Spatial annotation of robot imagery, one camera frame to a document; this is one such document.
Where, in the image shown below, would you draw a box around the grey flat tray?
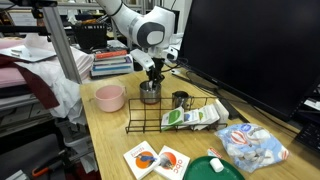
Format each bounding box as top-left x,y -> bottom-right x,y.
0,44 -> 58,64

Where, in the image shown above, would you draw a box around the white board book green print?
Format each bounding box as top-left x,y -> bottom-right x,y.
194,108 -> 210,131

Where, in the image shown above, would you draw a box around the white crumpled cloth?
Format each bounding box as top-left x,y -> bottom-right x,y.
13,33 -> 96,126

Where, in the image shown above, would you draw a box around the black bottle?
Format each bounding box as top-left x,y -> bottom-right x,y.
132,61 -> 144,72

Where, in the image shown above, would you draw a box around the black computer monitor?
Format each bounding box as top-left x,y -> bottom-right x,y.
178,0 -> 320,123

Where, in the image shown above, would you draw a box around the small red white packet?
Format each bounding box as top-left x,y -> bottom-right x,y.
206,147 -> 224,160

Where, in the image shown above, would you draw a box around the blue wild animals board book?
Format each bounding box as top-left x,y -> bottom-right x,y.
181,109 -> 201,129

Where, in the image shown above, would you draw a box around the pink folded fabric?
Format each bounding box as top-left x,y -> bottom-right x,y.
0,38 -> 96,89

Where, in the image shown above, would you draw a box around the white birds board book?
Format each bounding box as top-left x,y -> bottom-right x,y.
122,140 -> 162,180

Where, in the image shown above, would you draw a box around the green round plate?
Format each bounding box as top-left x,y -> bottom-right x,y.
182,155 -> 247,180

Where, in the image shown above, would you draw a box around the black keyboard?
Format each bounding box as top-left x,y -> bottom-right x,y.
293,119 -> 320,154

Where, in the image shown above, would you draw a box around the aluminium frame post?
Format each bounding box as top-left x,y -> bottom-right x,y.
41,6 -> 83,85

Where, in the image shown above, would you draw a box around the black wire rack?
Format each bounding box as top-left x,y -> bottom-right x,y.
124,95 -> 229,135

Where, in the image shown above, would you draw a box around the green colors board book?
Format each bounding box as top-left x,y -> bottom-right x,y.
160,106 -> 185,132

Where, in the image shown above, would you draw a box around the silver metal cup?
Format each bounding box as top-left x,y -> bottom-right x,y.
138,79 -> 162,105

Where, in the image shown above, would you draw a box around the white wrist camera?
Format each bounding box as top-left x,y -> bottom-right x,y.
129,48 -> 155,72

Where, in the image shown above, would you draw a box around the clear marshmallow bag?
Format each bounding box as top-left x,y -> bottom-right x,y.
214,122 -> 290,174

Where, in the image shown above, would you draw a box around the black mesh basket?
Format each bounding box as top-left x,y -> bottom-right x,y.
73,23 -> 108,51

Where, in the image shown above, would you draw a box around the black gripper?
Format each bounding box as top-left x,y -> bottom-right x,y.
146,56 -> 166,90

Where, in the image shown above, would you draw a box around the orange handled tool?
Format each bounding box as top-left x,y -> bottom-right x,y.
31,159 -> 64,178

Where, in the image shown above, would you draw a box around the small steel pitcher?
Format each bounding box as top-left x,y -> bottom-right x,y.
171,90 -> 195,111

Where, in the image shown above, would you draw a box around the white marshmallow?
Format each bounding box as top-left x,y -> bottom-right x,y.
209,157 -> 225,173

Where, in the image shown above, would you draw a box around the orange spined book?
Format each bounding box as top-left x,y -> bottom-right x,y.
94,49 -> 129,61

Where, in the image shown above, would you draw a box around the dark red cloth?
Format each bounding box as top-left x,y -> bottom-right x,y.
0,54 -> 61,110

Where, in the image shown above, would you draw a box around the white abc board book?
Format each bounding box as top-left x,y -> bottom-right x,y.
153,144 -> 191,180

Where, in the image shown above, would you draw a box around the white thick book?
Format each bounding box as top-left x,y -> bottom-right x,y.
90,68 -> 134,78

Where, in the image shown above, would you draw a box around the blue spined book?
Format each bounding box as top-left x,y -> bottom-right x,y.
91,63 -> 134,72

